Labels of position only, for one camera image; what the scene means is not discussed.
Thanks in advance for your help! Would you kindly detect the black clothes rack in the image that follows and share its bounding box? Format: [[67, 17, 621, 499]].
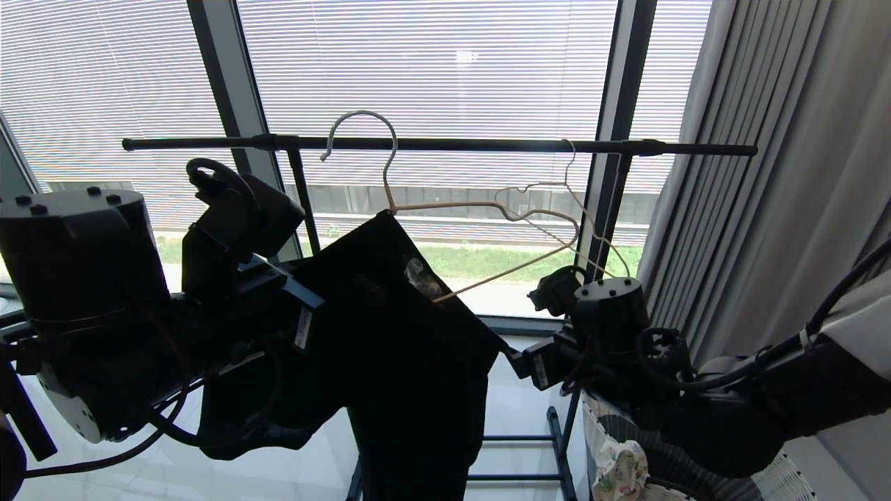
[[122, 134, 759, 501]]

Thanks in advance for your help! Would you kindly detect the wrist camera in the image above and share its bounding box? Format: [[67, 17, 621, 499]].
[[182, 159, 308, 283], [527, 266, 592, 318]]

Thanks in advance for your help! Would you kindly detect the beige curtain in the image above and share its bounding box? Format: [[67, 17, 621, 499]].
[[637, 0, 891, 363]]

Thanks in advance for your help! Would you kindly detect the black garment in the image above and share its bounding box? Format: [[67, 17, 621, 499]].
[[198, 209, 510, 501]]

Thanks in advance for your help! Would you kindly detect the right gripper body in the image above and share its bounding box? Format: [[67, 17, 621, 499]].
[[506, 330, 593, 391]]

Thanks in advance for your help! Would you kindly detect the cream printed garment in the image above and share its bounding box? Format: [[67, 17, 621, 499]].
[[591, 438, 650, 501]]

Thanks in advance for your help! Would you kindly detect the window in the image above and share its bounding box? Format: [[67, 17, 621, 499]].
[[0, 0, 715, 336]]

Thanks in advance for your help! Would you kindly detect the white laundry basket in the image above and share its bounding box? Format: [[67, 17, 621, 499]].
[[581, 390, 819, 501]]

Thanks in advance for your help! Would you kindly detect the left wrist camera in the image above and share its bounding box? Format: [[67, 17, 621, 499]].
[[182, 159, 308, 283]]

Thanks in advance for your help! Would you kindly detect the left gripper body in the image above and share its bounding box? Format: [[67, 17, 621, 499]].
[[171, 255, 327, 391]]

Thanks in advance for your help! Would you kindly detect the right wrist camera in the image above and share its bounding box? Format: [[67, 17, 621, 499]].
[[527, 266, 592, 318]]

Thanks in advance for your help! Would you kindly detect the pink clothes hanger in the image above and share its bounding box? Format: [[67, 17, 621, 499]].
[[494, 139, 631, 280], [320, 109, 582, 305]]

